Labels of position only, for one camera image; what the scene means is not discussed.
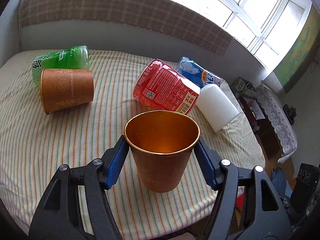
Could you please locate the orange paper cup gold rim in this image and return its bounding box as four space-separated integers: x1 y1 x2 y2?
124 111 200 193

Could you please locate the white plastic cup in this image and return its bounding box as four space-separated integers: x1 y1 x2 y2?
196 84 240 133

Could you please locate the red labelled plastic cup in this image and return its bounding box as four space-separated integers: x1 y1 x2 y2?
133 59 200 115

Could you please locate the orange paper cup lying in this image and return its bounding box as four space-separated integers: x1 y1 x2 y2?
40 69 94 114

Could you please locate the green labelled plastic cup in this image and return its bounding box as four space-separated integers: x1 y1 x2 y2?
31 46 89 87

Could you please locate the open cardboard box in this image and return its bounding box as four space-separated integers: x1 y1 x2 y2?
238 95 267 133

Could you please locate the white lace cloth table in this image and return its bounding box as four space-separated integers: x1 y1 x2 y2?
255 83 298 164

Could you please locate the striped mattress sheet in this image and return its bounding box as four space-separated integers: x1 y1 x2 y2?
0 49 266 240

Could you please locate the black speaker box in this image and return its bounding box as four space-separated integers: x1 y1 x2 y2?
290 163 319 215

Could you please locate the green white paper bag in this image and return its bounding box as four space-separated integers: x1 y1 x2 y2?
230 77 250 98

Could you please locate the world map poster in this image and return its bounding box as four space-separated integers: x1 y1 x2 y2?
273 6 319 95

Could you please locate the plaid window seat cushion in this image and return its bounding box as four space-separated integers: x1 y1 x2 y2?
19 0 234 56

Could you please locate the white window frame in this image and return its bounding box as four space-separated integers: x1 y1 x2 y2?
172 0 311 71

